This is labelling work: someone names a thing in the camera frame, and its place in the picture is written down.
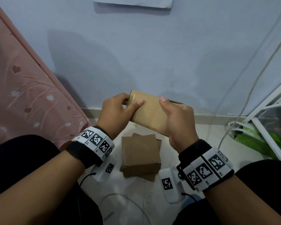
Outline person's right hand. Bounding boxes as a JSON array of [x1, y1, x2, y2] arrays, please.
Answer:
[[159, 96, 200, 154]]

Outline black left camera cable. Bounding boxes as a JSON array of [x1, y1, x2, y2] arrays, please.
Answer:
[[78, 172, 97, 188]]

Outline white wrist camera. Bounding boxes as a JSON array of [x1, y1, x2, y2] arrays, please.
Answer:
[[159, 167, 187, 204], [91, 154, 117, 183]]

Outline black right camera cable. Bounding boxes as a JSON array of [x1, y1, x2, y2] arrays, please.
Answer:
[[180, 192, 197, 202]]

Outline person's left forearm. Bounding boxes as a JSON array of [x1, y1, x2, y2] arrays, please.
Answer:
[[0, 151, 86, 225]]

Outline coiled white cable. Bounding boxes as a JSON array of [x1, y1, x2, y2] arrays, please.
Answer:
[[227, 121, 254, 138]]

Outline white paper wall note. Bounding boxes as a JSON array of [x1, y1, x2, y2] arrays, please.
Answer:
[[91, 0, 174, 9]]

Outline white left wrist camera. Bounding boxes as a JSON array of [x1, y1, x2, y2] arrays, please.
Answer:
[[91, 154, 117, 183]]

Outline wrist marker band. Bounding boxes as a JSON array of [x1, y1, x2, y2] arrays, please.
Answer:
[[177, 139, 235, 193], [65, 126, 115, 168]]

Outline taped brown cardboard box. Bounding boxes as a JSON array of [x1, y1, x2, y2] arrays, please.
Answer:
[[123, 132, 162, 182]]

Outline green plastic bag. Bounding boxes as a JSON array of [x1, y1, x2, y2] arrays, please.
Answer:
[[234, 131, 281, 161]]

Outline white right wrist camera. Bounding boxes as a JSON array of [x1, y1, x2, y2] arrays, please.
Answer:
[[159, 167, 187, 204]]

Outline thin grey wall cable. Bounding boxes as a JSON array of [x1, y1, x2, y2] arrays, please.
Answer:
[[218, 30, 281, 149]]

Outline person's left hand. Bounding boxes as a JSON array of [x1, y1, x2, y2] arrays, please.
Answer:
[[96, 92, 145, 140]]

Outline black camera cable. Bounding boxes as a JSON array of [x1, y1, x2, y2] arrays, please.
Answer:
[[78, 172, 97, 188], [180, 192, 197, 202]]

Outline white metal rack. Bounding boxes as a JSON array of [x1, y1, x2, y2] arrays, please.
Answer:
[[242, 76, 281, 162]]

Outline right wrist marker band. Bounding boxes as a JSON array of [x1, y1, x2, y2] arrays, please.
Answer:
[[177, 139, 235, 193]]

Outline person's right forearm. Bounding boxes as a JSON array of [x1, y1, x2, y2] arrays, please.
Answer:
[[208, 174, 281, 225]]

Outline pink floral bedsheet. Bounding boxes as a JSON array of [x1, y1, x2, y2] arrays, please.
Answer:
[[0, 0, 91, 152]]

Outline white floor cable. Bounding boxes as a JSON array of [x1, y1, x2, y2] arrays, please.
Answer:
[[99, 194, 151, 225]]

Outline left wrist marker band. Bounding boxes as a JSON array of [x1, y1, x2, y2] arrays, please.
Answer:
[[65, 126, 115, 168]]

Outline clear packing tape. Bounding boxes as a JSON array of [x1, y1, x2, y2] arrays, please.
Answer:
[[129, 91, 145, 107]]

